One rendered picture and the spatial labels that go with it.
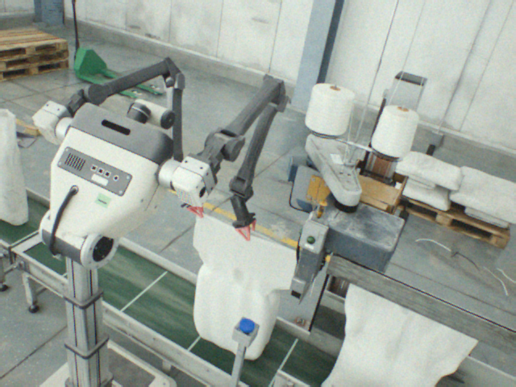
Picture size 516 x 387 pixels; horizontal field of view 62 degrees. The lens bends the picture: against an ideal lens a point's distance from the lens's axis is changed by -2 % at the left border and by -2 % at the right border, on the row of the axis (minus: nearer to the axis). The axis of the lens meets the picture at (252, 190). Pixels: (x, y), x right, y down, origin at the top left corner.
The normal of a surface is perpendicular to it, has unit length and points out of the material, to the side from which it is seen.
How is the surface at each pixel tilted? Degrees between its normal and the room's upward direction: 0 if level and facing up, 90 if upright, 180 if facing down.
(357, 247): 90
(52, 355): 0
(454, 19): 90
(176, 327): 0
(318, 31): 90
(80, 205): 50
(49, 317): 0
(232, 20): 90
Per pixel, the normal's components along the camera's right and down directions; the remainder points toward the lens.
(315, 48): -0.47, 0.39
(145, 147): -0.25, -0.25
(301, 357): 0.16, -0.85
